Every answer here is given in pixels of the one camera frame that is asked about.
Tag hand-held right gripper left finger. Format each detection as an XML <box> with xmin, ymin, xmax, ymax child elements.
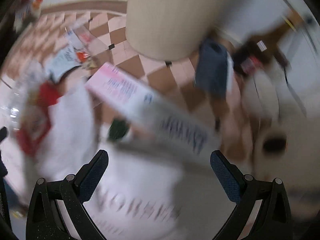
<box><xmin>26</xmin><ymin>149</ymin><xmax>109</xmax><ymax>240</ymax></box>

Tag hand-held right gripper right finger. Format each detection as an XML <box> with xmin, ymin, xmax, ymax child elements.
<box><xmin>210</xmin><ymin>149</ymin><xmax>292</xmax><ymax>240</ymax></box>

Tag white printed plastic bag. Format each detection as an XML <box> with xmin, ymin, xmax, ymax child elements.
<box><xmin>84</xmin><ymin>142</ymin><xmax>225</xmax><ymax>240</ymax></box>

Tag pink and white carton box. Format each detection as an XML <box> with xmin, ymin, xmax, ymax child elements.
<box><xmin>84</xmin><ymin>62</ymin><xmax>222</xmax><ymax>157</ymax></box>

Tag dark green object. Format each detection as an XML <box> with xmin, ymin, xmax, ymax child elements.
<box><xmin>107</xmin><ymin>119</ymin><xmax>131</xmax><ymax>143</ymax></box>

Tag white crumpled plastic bag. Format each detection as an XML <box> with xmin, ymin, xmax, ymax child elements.
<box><xmin>24</xmin><ymin>79</ymin><xmax>102</xmax><ymax>203</ymax></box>

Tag red and white packet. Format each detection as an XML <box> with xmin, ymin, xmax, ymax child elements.
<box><xmin>14</xmin><ymin>81</ymin><xmax>63</xmax><ymax>157</ymax></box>

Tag white sack with dark opening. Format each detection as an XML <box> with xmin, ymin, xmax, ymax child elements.
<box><xmin>239</xmin><ymin>69</ymin><xmax>309</xmax><ymax>183</ymax></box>

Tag blue grey pouch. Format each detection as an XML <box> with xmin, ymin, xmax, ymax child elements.
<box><xmin>194</xmin><ymin>38</ymin><xmax>235</xmax><ymax>99</ymax></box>

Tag white packet with red print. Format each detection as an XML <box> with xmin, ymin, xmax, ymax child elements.
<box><xmin>46</xmin><ymin>44</ymin><xmax>88</xmax><ymax>82</ymax></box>

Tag dark packet with red label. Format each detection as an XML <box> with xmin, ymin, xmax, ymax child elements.
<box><xmin>232</xmin><ymin>42</ymin><xmax>266</xmax><ymax>76</ymax></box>

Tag brown wooden furniture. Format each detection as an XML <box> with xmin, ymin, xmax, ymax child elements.
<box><xmin>240</xmin><ymin>10</ymin><xmax>304</xmax><ymax>67</ymax></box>

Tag beige cylindrical bin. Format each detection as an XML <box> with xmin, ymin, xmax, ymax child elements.
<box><xmin>125</xmin><ymin>0</ymin><xmax>234</xmax><ymax>61</ymax></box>

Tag white and orange packets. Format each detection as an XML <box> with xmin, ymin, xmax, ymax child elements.
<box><xmin>14</xmin><ymin>0</ymin><xmax>44</xmax><ymax>30</ymax></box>

